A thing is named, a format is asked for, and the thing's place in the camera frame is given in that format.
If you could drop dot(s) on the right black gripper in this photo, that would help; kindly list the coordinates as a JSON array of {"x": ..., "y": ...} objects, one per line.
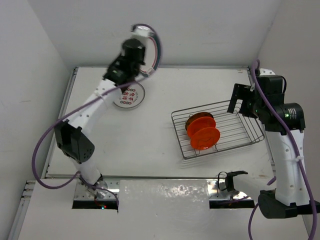
[{"x": 242, "y": 91}]

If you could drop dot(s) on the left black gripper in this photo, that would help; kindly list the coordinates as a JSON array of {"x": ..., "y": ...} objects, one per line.
[{"x": 141, "y": 47}]

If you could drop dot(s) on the pink plate red characters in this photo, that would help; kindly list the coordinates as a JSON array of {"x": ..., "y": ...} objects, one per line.
[{"x": 131, "y": 98}]

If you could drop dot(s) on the orange plastic plate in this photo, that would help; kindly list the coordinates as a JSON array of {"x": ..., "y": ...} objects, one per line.
[
  {"x": 199, "y": 124},
  {"x": 205, "y": 138}
]

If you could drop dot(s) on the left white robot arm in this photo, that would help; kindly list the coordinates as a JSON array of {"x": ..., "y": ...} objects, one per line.
[{"x": 72, "y": 134}]

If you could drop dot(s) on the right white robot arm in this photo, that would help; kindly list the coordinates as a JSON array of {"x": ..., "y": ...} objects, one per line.
[{"x": 284, "y": 125}]

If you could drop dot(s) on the yellow brown plate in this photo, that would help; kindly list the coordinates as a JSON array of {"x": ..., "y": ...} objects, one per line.
[{"x": 197, "y": 116}]

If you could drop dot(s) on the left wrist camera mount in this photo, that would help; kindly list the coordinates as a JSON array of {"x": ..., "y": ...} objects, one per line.
[{"x": 140, "y": 32}]

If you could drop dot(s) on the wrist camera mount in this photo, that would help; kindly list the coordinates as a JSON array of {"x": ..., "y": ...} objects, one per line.
[
  {"x": 266, "y": 72},
  {"x": 140, "y": 32}
]

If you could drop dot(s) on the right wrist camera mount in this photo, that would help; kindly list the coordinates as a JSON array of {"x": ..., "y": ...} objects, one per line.
[{"x": 266, "y": 72}]

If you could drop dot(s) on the metal wire dish rack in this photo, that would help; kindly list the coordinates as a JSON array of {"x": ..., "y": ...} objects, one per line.
[{"x": 236, "y": 130}]

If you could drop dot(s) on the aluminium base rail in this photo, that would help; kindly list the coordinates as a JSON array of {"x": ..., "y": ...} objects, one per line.
[{"x": 108, "y": 193}]

